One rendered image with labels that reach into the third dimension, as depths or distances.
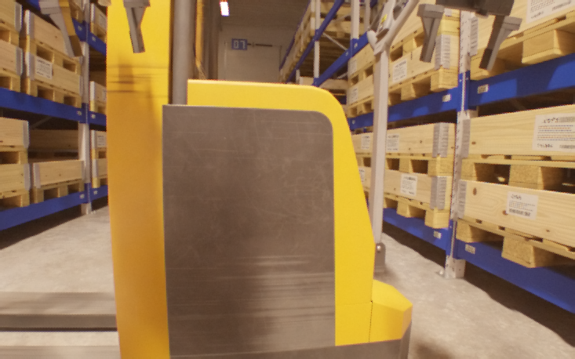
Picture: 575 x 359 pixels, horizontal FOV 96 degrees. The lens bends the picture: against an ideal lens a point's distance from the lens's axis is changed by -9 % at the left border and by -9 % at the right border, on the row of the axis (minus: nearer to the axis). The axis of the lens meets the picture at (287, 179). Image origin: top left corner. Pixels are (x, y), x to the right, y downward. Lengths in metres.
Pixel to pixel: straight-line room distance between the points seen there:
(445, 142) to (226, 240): 1.66
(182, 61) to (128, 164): 0.26
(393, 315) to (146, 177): 0.69
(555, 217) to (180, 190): 1.37
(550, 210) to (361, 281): 0.97
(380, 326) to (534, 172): 1.01
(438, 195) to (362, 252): 1.37
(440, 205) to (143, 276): 1.76
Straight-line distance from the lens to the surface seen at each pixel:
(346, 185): 0.66
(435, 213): 2.06
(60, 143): 4.15
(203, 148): 0.62
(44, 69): 3.27
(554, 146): 1.50
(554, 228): 1.50
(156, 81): 0.71
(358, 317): 0.79
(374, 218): 1.13
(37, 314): 1.53
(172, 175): 0.64
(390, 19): 1.20
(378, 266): 1.17
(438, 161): 2.03
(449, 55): 2.16
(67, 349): 1.25
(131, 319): 0.83
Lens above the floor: 0.74
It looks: 5 degrees down
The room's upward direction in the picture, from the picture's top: 1 degrees clockwise
